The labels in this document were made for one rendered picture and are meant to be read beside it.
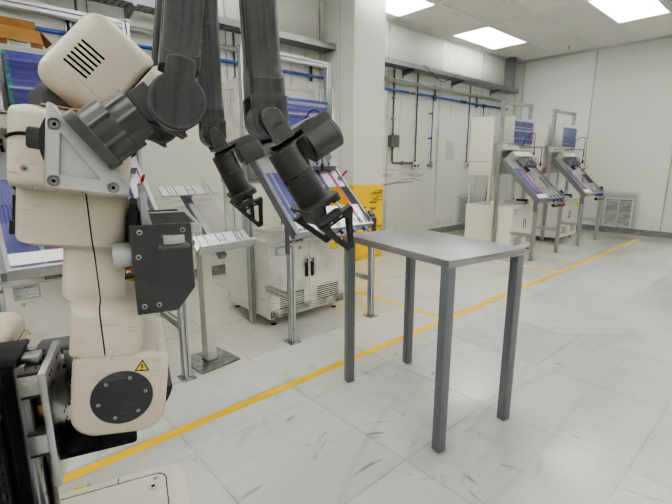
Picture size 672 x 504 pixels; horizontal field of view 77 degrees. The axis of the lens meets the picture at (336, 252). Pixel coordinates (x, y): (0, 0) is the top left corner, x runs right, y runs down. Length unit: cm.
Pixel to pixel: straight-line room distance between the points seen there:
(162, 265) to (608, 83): 824
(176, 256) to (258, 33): 40
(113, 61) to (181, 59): 19
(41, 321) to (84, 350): 166
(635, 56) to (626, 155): 150
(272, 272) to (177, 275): 218
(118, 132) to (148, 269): 26
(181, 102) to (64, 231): 33
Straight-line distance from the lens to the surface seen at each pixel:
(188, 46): 70
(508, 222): 571
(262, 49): 73
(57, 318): 255
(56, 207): 86
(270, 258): 294
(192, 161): 443
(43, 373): 94
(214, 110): 113
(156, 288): 82
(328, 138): 74
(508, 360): 207
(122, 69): 83
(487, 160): 582
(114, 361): 89
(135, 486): 144
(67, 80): 83
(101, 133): 67
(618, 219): 849
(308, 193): 73
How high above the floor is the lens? 115
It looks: 12 degrees down
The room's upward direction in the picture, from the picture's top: straight up
